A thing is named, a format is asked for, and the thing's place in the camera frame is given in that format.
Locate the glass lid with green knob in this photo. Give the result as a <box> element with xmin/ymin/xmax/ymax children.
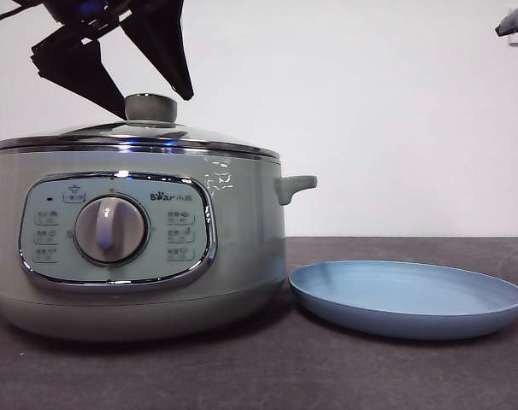
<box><xmin>0</xmin><ymin>92</ymin><xmax>281</xmax><ymax>157</ymax></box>

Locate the pale green electric steamer pot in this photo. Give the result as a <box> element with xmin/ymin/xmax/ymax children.
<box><xmin>0</xmin><ymin>147</ymin><xmax>318</xmax><ymax>343</ymax></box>

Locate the blue round plate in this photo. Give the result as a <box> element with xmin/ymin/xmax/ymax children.
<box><xmin>288</xmin><ymin>260</ymin><xmax>518</xmax><ymax>342</ymax></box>

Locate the black cable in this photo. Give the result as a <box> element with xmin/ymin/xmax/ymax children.
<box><xmin>0</xmin><ymin>6</ymin><xmax>46</xmax><ymax>29</ymax></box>

